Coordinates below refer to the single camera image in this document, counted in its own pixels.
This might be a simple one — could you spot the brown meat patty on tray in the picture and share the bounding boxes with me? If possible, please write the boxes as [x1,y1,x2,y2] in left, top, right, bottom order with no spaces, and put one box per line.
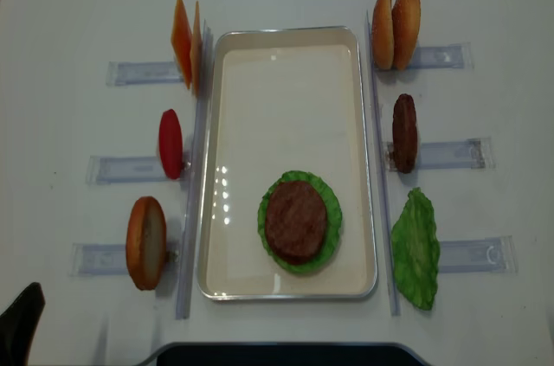
[264,181,327,266]

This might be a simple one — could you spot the dark orange cheese slice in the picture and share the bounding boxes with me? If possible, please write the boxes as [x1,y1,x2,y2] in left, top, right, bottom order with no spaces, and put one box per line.
[171,0,192,89]

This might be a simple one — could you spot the clear holder for bun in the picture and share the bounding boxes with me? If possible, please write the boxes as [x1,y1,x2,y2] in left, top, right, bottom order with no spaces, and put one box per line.
[68,242,179,278]

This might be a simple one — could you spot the clear holder for sesame buns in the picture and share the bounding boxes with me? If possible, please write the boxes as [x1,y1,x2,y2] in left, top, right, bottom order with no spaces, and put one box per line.
[374,41,473,72]

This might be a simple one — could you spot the green lettuce leaf on tray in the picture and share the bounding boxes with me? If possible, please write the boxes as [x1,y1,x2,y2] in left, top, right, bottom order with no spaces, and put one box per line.
[257,170,343,275]

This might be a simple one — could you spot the clear holder for tomato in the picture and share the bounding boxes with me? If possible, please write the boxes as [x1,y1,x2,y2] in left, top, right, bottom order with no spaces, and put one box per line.
[86,156,190,185]

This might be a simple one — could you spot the right sesame bun half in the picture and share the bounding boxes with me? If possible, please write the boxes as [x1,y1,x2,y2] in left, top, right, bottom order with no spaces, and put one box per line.
[392,0,421,70]

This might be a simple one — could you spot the left sesame bun half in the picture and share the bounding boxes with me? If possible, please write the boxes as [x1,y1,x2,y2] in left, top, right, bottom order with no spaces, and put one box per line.
[371,0,394,70]

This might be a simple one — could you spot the clear holder for cheese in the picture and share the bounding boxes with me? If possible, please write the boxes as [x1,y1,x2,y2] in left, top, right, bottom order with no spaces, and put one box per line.
[106,61,184,87]

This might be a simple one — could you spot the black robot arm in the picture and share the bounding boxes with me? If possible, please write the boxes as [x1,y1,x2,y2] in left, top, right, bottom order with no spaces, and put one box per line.
[1,282,45,365]

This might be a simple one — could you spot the left clear acrylic rail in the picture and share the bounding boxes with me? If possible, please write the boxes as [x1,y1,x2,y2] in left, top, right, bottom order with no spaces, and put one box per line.
[176,22,214,320]

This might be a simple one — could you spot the cream rectangular metal tray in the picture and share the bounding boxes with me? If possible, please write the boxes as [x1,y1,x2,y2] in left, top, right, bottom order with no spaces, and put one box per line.
[196,26,377,301]

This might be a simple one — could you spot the dark base at table edge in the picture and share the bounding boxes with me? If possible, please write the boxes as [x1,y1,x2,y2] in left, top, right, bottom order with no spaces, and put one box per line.
[142,343,428,365]

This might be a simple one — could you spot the light orange cheese slice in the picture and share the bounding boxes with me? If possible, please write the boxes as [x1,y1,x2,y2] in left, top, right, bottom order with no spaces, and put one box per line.
[190,2,203,97]

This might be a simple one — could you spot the sesame bun half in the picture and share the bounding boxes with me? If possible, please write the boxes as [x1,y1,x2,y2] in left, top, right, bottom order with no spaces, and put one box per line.
[392,0,421,70]
[371,0,394,70]

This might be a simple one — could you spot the bun half standing left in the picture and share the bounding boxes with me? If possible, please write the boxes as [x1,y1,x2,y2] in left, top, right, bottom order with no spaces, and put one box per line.
[126,196,167,291]

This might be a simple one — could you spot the green lettuce leaf standing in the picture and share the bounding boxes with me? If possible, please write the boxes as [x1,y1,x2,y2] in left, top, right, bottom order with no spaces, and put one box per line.
[391,187,441,311]

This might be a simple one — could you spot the clear holder for patty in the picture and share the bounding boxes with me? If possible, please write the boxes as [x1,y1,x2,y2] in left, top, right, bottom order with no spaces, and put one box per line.
[384,137,496,172]

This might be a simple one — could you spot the clear holder for lettuce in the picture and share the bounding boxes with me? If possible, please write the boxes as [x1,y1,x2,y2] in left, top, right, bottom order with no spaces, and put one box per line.
[439,235,518,273]

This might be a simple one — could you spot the brown meat patty standing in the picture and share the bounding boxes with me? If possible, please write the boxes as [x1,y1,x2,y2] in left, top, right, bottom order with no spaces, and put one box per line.
[392,93,419,174]

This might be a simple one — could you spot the red tomato slice standing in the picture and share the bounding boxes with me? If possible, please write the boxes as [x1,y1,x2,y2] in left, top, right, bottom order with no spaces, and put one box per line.
[158,109,184,179]

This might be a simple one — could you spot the right clear acrylic rail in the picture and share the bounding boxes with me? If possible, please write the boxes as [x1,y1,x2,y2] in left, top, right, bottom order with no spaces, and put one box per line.
[365,11,401,317]

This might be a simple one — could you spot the clear acrylic rail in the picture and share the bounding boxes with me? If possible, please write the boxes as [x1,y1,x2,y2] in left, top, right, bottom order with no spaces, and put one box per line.
[176,22,214,320]
[365,11,401,317]

